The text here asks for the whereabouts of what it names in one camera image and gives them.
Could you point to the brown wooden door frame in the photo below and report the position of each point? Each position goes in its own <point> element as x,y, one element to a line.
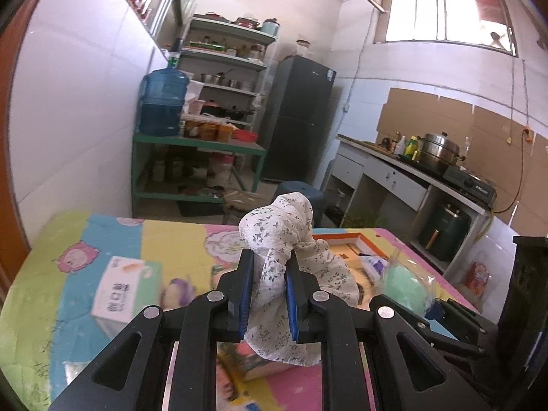
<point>10,72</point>

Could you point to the white floral cloth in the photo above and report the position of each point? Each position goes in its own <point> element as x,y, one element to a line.
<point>278,222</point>

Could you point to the yellow bottle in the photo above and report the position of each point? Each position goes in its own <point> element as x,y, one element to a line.
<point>411,147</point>

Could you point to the dark green air fryer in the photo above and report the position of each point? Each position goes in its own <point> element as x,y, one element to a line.
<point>445,229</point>

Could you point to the blue water jug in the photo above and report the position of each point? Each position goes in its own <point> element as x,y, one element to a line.
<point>162,98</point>

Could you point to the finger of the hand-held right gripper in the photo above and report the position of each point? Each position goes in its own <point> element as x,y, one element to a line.
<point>458,344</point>
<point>460,314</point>

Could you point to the white and green mask box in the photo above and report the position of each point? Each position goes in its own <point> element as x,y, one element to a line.
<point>124,287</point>

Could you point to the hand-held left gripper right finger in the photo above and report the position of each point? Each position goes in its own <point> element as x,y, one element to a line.
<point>292,304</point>

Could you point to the blue plastic stool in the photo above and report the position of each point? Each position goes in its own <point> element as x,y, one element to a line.
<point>299,190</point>

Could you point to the orange cardboard tray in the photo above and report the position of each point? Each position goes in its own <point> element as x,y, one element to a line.
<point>342,239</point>

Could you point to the red bowl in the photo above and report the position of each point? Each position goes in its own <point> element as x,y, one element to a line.
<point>246,135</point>

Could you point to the green sponge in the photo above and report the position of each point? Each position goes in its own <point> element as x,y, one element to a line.
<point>406,284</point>

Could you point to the row of orange jars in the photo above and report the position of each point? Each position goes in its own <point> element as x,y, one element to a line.
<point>207,129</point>

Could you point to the dark grey refrigerator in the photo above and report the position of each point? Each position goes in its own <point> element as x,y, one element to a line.
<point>299,115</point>

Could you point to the brown cardboard wall sheets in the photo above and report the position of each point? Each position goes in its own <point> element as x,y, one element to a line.
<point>471,120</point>

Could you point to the white shelf rack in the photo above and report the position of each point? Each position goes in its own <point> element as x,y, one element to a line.
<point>239,64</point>

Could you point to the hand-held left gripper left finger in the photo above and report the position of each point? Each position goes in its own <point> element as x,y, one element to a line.
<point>245,299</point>

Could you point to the steel cooking pot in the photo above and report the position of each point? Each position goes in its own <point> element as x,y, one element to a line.
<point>439,150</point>

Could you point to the red snack bag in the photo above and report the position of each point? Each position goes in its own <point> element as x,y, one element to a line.
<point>478,279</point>

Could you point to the black gas stove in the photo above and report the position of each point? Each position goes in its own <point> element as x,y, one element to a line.
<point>471,184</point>

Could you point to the barred window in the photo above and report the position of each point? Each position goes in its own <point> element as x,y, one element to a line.
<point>445,15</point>

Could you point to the green metal table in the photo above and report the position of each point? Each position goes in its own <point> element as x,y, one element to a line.
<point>197,143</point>

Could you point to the white kitchen counter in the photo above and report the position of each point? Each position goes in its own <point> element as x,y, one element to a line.
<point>385,175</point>

